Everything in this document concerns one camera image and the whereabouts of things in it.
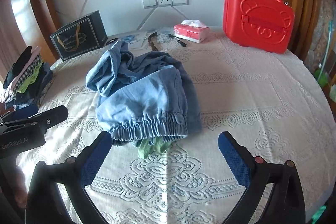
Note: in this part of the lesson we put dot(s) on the green object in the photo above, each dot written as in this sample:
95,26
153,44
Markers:
324,77

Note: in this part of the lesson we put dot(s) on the pile of mixed clothes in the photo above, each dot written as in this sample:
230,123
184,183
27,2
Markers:
23,74

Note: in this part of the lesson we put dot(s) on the red plastic suitcase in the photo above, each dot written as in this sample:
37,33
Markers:
257,22

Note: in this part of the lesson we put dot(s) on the red and white tissue pack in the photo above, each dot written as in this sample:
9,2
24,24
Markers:
190,32

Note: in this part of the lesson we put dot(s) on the light blue denim pants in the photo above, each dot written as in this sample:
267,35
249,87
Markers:
147,98

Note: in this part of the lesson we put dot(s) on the white wall switch plate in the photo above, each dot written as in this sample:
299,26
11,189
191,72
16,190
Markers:
149,1

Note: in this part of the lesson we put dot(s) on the white lace tablecloth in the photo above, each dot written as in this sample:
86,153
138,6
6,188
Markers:
236,98

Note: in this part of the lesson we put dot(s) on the light blue face mask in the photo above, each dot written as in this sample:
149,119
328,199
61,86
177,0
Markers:
130,37

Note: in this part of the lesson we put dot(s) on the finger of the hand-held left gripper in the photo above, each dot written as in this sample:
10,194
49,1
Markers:
53,115
25,110

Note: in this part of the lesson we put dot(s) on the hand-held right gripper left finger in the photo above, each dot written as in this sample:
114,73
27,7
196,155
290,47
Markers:
95,158

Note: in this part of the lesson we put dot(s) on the black pen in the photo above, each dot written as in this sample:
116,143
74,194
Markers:
178,40

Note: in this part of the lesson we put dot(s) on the white papers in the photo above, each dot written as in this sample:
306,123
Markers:
143,36

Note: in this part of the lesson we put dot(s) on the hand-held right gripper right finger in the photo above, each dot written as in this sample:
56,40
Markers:
233,158

